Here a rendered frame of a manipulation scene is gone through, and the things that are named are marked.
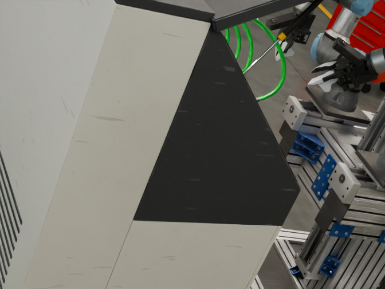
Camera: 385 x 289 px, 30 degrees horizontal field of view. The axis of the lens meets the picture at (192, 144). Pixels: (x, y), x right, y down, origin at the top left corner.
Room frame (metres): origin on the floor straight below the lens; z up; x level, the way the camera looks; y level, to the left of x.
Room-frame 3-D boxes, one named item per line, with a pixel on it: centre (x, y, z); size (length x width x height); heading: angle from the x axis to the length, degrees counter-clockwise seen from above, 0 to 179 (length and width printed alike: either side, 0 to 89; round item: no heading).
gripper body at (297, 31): (2.60, -0.19, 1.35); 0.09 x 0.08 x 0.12; 124
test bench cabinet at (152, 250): (2.30, 0.03, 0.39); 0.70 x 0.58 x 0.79; 34
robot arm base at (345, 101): (2.89, -0.50, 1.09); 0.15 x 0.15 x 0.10
